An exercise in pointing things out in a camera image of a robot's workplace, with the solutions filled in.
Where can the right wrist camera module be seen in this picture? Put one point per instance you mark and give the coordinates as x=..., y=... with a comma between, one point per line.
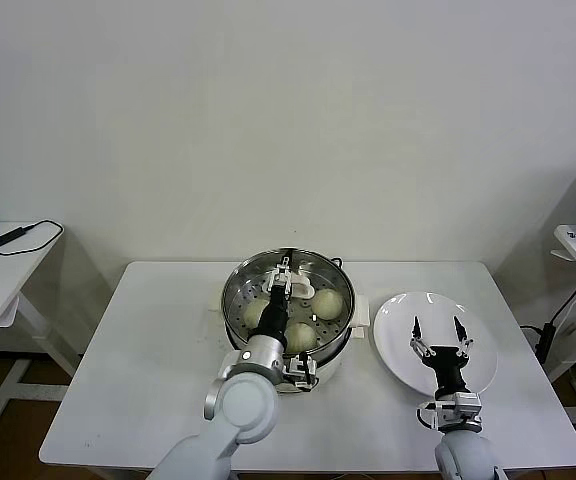
x=467, y=409

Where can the round white plate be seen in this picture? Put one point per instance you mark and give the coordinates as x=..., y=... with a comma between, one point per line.
x=483, y=350

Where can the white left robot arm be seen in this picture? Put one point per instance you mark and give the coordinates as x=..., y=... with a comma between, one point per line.
x=240, y=405

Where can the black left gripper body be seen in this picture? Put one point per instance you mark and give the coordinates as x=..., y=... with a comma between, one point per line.
x=275, y=315

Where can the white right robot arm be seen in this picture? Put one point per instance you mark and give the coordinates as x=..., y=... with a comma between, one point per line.
x=468, y=455

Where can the steel steamer pot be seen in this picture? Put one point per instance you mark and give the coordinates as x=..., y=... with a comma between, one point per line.
x=363, y=315

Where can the flat black power adapter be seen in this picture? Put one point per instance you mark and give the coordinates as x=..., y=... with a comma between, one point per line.
x=9, y=236

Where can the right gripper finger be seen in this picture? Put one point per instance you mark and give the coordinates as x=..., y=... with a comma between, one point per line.
x=460, y=332
x=416, y=330

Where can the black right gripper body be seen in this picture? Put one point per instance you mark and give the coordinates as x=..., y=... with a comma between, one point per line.
x=450, y=372

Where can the perforated steel steamer basket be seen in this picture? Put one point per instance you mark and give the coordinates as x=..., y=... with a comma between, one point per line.
x=340, y=337

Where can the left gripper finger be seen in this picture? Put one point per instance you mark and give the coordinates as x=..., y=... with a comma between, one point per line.
x=273, y=281
x=285, y=267

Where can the white steamed baozi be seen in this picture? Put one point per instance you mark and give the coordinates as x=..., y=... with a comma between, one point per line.
x=328, y=305
x=302, y=339
x=254, y=314

